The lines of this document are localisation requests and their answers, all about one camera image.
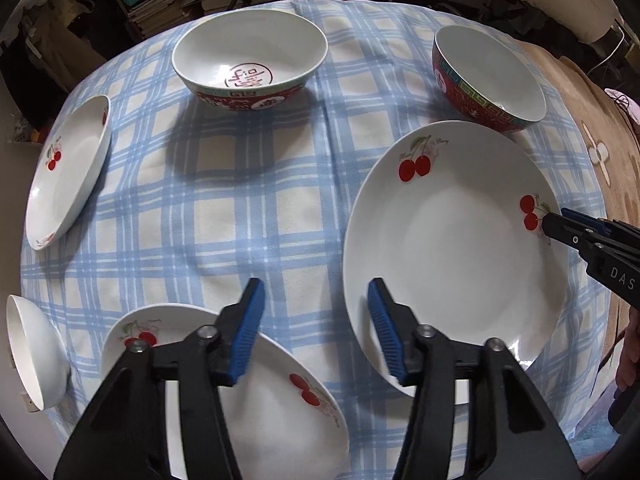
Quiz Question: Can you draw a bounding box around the red patterned bowl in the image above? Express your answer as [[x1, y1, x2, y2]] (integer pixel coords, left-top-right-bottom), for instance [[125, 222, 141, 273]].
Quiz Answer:
[[431, 25, 547, 133]]

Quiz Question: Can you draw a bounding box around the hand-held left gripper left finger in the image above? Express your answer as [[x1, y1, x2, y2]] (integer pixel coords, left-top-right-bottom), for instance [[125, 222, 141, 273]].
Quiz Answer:
[[52, 279, 265, 480]]

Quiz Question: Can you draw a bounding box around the red bowl with seal print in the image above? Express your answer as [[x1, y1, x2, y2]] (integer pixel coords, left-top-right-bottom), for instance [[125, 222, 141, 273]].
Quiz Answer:
[[172, 9, 329, 113]]

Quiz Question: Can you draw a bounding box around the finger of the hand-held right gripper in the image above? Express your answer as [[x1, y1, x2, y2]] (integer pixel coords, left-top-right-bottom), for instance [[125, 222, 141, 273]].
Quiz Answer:
[[542, 212, 608, 261], [561, 207, 640, 249]]

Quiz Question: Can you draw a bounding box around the white cherry-print plate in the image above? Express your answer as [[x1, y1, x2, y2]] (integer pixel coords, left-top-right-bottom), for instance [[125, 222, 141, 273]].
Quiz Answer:
[[25, 95, 112, 252], [100, 304, 350, 480], [342, 120, 571, 387]]

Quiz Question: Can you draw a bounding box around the small white bowl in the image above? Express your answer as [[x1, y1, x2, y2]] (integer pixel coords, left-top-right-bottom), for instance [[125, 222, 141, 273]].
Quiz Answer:
[[6, 295, 71, 413]]

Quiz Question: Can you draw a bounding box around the white cable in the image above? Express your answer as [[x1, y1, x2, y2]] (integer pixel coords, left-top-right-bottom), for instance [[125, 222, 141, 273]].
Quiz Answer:
[[594, 19, 632, 77]]

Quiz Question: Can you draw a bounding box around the person's right hand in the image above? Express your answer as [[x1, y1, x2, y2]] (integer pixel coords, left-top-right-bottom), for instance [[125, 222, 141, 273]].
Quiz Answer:
[[616, 305, 640, 392]]

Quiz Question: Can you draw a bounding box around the blue plaid tablecloth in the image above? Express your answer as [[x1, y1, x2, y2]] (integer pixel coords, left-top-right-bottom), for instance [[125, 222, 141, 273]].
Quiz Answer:
[[20, 0, 621, 480]]

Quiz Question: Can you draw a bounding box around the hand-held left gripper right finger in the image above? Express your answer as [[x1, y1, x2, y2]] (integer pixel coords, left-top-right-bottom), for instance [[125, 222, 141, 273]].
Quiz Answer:
[[367, 277, 582, 480]]

